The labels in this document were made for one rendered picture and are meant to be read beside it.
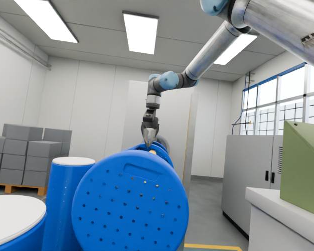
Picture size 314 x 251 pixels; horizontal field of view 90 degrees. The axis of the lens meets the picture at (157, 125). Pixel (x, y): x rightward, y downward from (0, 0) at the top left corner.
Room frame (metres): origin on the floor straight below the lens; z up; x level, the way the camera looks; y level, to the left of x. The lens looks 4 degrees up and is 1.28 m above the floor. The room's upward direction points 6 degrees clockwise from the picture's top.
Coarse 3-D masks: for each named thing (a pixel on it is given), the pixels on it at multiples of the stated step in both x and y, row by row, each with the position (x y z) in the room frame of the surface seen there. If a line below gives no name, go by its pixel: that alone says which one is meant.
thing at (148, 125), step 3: (147, 105) 0.78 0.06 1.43; (150, 105) 0.77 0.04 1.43; (153, 105) 0.77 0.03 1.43; (156, 105) 0.77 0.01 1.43; (150, 108) 0.79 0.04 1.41; (153, 108) 0.79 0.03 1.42; (156, 108) 0.81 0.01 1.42; (156, 117) 0.78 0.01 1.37; (156, 120) 0.77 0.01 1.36; (144, 123) 0.77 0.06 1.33; (147, 123) 0.77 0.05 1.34; (150, 123) 0.77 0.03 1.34; (153, 123) 0.77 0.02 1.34; (156, 123) 0.77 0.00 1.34; (147, 126) 0.78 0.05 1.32; (150, 126) 0.77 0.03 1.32; (153, 126) 0.77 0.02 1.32
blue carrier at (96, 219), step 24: (144, 144) 0.79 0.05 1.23; (96, 168) 0.39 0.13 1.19; (120, 168) 0.39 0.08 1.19; (144, 168) 0.39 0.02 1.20; (168, 168) 0.39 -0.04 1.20; (96, 192) 0.39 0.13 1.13; (120, 192) 0.39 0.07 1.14; (144, 192) 0.39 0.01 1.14; (168, 192) 0.39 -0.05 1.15; (72, 216) 0.39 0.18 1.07; (96, 216) 0.39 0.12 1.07; (120, 216) 0.39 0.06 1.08; (144, 216) 0.39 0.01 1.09; (168, 216) 0.39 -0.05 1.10; (96, 240) 0.39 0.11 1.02; (120, 240) 0.39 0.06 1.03; (144, 240) 0.39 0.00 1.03; (168, 240) 0.39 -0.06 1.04
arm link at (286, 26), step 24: (216, 0) 0.34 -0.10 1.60; (240, 0) 0.32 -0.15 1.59; (264, 0) 0.29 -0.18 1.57; (288, 0) 0.27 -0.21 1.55; (312, 0) 0.25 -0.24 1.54; (240, 24) 0.37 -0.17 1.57; (264, 24) 0.31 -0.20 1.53; (288, 24) 0.27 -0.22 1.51; (312, 24) 0.25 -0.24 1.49; (288, 48) 0.30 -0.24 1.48; (312, 48) 0.26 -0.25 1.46
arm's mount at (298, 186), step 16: (288, 128) 0.42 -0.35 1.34; (304, 128) 0.41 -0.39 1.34; (288, 144) 0.42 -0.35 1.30; (304, 144) 0.38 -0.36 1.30; (288, 160) 0.42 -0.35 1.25; (304, 160) 0.38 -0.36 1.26; (288, 176) 0.41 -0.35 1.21; (304, 176) 0.37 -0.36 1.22; (288, 192) 0.41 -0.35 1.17; (304, 192) 0.37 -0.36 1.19; (304, 208) 0.37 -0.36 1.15
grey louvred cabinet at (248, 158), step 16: (240, 144) 2.51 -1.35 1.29; (256, 144) 2.16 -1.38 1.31; (272, 144) 1.89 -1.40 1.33; (240, 160) 2.48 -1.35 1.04; (256, 160) 2.14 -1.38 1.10; (272, 160) 1.88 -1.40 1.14; (224, 176) 2.91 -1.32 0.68; (240, 176) 2.45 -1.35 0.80; (256, 176) 2.12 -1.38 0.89; (272, 176) 1.83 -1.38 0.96; (224, 192) 2.87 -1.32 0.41; (240, 192) 2.42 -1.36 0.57; (224, 208) 2.83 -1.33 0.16; (240, 208) 2.40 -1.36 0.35; (240, 224) 2.37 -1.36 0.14
